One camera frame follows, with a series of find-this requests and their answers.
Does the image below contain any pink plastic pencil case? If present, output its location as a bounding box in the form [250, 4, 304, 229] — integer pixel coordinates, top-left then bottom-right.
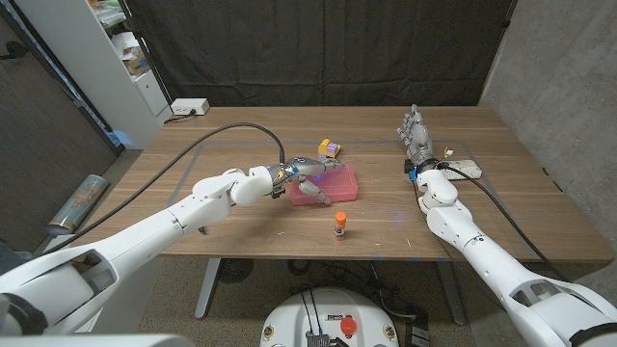
[288, 162, 360, 206]

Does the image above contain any orange-capped glue stick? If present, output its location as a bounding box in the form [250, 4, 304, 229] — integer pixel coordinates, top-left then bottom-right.
[334, 211, 348, 242]

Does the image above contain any grey table leg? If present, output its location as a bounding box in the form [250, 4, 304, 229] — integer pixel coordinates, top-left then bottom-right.
[436, 261, 468, 327]
[194, 257, 222, 320]

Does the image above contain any black backdrop stand pole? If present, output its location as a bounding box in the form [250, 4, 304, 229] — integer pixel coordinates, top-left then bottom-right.
[118, 0, 174, 110]

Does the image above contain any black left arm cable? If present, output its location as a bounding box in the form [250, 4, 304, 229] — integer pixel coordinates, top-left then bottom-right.
[40, 121, 288, 256]

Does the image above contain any person's leg in jeans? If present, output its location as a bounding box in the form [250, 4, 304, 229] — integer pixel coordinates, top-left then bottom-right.
[0, 240, 28, 276]

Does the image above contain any black backdrop curtain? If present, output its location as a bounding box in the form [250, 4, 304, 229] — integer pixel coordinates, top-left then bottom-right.
[123, 0, 518, 108]

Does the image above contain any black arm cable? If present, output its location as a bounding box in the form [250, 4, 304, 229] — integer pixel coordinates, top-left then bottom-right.
[436, 161, 570, 283]
[40, 121, 288, 256]

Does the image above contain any white outlet box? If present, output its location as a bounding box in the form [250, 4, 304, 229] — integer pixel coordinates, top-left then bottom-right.
[170, 97, 211, 117]

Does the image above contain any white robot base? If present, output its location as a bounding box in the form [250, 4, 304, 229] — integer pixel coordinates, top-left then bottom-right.
[258, 287, 400, 347]

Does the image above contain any white shelf cabinet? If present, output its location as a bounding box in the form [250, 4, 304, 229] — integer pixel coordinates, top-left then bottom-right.
[13, 0, 174, 150]

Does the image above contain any cardboard box with blue tape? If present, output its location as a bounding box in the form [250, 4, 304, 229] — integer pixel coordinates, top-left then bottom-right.
[122, 50, 150, 76]

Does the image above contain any black power adapter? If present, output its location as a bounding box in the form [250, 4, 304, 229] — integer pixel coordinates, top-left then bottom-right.
[404, 307, 431, 347]

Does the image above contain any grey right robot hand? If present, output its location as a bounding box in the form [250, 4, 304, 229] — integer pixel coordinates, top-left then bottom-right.
[395, 103, 435, 168]

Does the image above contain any yellow purple toy block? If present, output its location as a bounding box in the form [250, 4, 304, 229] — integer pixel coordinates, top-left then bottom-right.
[317, 138, 342, 160]

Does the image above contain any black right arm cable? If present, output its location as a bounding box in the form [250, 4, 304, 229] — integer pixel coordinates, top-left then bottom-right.
[436, 161, 570, 283]

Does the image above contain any black door handle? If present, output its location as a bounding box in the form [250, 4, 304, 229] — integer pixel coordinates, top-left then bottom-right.
[0, 40, 29, 62]

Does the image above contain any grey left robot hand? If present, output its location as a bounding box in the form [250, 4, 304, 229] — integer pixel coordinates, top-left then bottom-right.
[274, 156, 346, 206]

